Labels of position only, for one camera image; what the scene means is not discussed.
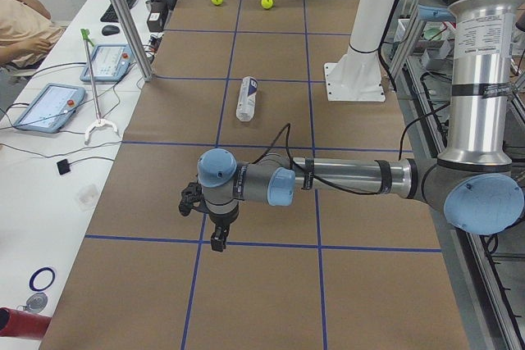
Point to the teach pendant tablet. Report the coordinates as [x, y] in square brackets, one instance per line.
[51, 109]
[110, 62]

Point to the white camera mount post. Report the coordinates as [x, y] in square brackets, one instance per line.
[356, 77]

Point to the small black square pad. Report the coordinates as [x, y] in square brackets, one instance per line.
[63, 167]

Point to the far teach pendant tablet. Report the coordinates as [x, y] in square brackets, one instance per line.
[110, 62]

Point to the black computer mouse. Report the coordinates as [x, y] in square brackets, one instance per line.
[108, 30]

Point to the aluminium side rack frame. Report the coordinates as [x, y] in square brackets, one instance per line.
[470, 181]

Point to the seated person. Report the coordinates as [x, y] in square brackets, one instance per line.
[28, 33]

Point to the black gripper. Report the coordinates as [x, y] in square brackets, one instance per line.
[221, 221]

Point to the black power box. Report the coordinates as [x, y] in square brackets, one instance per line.
[157, 17]

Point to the near teach pendant tablet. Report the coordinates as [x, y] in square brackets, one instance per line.
[51, 109]

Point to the clear tennis ball can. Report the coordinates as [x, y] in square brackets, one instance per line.
[247, 99]

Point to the reacher grabber tool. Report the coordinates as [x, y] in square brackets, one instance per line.
[99, 122]

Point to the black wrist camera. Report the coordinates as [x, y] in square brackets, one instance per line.
[192, 199]

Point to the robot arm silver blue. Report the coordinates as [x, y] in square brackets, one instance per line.
[273, 179]

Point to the blue tape roll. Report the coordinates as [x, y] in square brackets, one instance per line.
[42, 279]

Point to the red cylinder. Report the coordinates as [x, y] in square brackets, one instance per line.
[23, 325]

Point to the aluminium frame post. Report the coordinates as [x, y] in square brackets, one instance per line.
[132, 35]

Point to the silver round disc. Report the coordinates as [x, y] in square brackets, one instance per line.
[36, 303]

